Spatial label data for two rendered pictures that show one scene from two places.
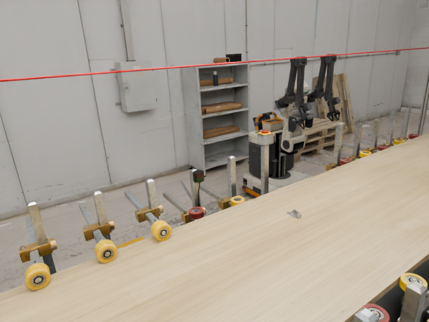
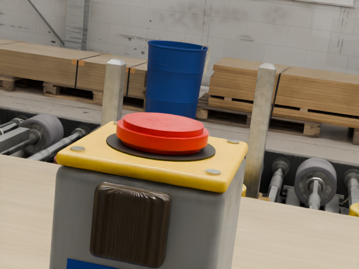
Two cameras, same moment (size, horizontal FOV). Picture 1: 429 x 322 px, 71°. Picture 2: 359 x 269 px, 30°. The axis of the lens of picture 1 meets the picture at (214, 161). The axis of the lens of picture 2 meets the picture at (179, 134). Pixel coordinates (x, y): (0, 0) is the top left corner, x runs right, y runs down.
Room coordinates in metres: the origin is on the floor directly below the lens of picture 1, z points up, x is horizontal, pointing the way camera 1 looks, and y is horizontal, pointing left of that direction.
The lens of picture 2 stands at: (1.98, -0.12, 1.29)
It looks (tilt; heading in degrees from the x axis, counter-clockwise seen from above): 13 degrees down; 223
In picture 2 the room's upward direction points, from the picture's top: 7 degrees clockwise
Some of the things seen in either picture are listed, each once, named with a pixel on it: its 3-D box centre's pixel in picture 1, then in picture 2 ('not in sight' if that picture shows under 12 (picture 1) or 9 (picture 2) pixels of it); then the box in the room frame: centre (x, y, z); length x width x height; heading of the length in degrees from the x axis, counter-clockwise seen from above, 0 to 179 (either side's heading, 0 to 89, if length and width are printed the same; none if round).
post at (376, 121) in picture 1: (373, 146); not in sight; (2.44, -1.36, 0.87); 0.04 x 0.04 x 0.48; 32
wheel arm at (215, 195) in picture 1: (218, 197); not in sight; (1.70, -0.01, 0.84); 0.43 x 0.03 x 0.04; 32
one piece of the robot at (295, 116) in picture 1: (300, 119); not in sight; (3.08, -0.92, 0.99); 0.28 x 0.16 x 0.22; 122
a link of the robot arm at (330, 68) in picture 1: (329, 77); not in sight; (3.06, -1.19, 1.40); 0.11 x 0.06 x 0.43; 123
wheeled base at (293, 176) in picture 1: (278, 184); not in sight; (3.33, -0.76, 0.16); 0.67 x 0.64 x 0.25; 32
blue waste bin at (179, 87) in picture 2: not in sight; (175, 81); (-2.34, -4.32, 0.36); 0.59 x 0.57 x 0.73; 32
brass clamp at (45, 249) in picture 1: (38, 249); not in sight; (1.09, 0.77, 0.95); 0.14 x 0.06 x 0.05; 122
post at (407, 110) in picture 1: (403, 133); not in sight; (2.71, -1.79, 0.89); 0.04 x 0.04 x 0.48; 32
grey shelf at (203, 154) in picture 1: (218, 117); not in sight; (4.48, -0.09, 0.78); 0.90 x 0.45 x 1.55; 122
